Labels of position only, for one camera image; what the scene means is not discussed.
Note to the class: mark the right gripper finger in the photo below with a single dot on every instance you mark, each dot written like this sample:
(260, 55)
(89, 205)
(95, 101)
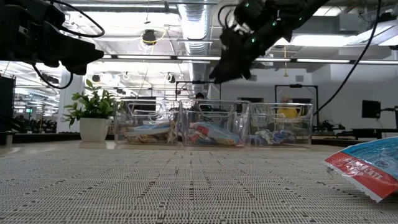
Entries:
(227, 70)
(248, 68)

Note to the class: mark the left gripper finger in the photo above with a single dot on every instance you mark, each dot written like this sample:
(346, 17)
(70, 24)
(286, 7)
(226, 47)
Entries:
(74, 46)
(77, 67)

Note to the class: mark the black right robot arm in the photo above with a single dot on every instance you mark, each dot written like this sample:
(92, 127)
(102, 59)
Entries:
(304, 9)

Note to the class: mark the person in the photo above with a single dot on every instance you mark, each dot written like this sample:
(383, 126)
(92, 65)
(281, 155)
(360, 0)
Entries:
(289, 112)
(199, 96)

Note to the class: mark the clear plastic bin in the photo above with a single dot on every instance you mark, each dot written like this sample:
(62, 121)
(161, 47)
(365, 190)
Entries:
(217, 115)
(304, 124)
(140, 115)

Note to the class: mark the green plant white pot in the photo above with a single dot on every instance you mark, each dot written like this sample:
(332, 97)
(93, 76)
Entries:
(93, 129)

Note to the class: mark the black panel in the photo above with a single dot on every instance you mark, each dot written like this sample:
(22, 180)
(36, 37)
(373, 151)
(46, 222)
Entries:
(7, 102)

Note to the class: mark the linear ceiling light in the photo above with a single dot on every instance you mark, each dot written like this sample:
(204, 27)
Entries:
(155, 57)
(323, 61)

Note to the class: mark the black ceiling device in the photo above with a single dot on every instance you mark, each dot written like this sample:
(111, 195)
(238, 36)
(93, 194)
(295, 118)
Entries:
(149, 37)

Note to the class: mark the black monitor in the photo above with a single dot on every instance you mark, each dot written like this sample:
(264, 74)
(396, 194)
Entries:
(371, 109)

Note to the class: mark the dark workbench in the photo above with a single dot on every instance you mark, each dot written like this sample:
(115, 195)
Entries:
(367, 132)

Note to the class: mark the grey woven placemat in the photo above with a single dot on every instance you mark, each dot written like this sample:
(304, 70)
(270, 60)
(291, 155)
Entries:
(155, 186)

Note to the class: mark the black metal gantry frame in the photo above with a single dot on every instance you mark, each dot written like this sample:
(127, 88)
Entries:
(199, 82)
(295, 85)

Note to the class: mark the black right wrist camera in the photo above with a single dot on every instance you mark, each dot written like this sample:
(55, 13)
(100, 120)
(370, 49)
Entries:
(255, 12)

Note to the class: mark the silver ventilation duct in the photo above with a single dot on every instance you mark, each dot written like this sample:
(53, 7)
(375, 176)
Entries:
(196, 31)

